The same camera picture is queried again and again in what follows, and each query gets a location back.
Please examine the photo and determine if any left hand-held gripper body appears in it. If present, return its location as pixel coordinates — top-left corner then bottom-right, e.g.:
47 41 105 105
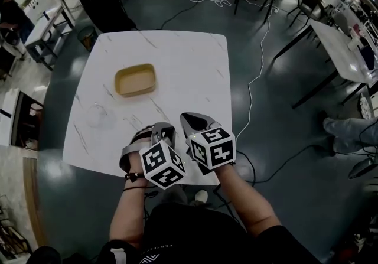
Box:
119 125 187 190

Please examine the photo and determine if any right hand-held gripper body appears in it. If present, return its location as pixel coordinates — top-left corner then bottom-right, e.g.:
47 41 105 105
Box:
185 127 236 175

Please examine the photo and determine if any tan rectangular tray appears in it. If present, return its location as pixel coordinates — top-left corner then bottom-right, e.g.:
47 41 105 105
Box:
114 63 157 98

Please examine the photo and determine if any person's right forearm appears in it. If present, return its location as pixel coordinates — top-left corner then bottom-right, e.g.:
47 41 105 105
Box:
214 164 281 239

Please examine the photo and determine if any person's left forearm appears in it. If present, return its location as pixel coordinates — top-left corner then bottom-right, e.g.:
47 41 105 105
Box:
109 172 148 249

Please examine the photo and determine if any person's left hand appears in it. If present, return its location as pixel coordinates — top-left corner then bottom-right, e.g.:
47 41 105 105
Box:
127 152 146 175

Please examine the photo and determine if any person's white shoe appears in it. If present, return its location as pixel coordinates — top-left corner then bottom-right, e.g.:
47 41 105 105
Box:
194 189 209 203

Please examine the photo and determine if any white marble table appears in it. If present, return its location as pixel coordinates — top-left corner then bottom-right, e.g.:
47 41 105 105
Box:
61 30 233 187

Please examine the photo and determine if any person's black shirt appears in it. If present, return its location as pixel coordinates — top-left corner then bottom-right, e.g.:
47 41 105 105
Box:
100 202 321 264

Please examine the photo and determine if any mesh waste bin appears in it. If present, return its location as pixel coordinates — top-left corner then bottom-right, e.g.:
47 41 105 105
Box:
77 25 98 53

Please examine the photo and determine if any wooden plank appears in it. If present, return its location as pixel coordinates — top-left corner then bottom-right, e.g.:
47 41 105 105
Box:
22 156 50 246

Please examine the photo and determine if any dark open cabinet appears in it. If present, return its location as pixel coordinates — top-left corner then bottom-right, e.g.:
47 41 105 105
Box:
10 91 44 151

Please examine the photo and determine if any white table with slender legs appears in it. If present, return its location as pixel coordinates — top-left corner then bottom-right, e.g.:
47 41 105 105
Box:
273 19 378 110

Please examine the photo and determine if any dark oval seat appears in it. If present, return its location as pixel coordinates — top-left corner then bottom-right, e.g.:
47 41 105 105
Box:
348 158 376 180

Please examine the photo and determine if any white cabinet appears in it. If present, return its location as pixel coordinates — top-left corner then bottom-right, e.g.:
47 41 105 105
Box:
0 88 20 147

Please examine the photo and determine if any dark chair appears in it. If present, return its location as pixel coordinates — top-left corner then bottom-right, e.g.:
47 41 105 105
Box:
288 0 328 27

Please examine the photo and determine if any long white table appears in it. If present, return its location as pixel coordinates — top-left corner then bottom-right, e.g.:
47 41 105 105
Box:
23 5 73 71

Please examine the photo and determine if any small white work table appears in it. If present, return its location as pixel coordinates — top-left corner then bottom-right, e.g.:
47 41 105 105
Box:
58 0 82 29

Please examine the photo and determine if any black beaded bracelet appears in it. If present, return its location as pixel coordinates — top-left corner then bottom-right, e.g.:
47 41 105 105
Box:
124 171 148 182

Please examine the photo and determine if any black cable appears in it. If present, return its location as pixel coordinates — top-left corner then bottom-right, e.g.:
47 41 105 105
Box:
236 144 328 185
159 0 201 30

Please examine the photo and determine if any white cable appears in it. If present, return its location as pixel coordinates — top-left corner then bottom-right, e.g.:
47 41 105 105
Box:
203 0 278 142

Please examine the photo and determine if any metal wire rack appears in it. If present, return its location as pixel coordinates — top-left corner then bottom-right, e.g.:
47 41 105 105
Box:
0 194 33 260

